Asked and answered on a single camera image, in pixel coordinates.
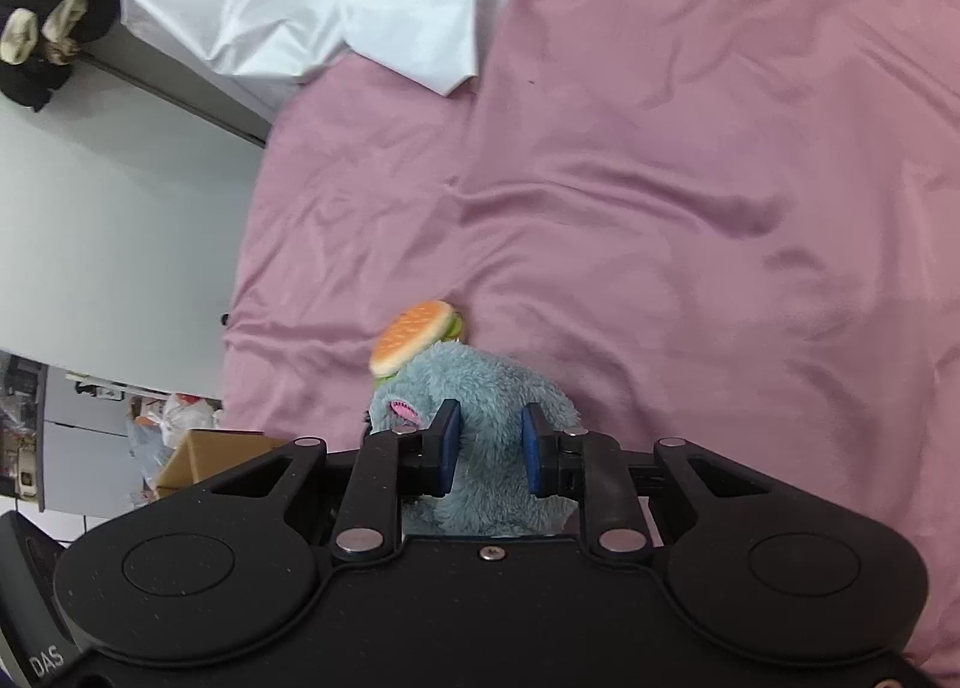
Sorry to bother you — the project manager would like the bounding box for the black white hanging jacket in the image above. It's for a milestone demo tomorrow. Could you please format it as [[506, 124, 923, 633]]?
[[0, 0, 119, 112]]

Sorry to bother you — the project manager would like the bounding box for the plush hamburger toy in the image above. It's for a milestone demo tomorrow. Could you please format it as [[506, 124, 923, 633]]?
[[370, 300, 464, 381]]

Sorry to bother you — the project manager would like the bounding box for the cardboard box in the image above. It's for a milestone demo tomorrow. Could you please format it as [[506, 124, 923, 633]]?
[[156, 429, 285, 499]]

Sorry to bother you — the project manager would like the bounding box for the white plastic bag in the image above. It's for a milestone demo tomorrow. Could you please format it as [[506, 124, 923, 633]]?
[[127, 394, 221, 475]]

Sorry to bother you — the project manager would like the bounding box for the grey fluffy plush toy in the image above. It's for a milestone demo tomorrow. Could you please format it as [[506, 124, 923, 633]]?
[[368, 342, 583, 537]]

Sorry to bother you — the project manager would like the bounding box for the pink bed sheet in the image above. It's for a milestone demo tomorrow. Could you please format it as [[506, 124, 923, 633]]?
[[223, 0, 958, 686]]

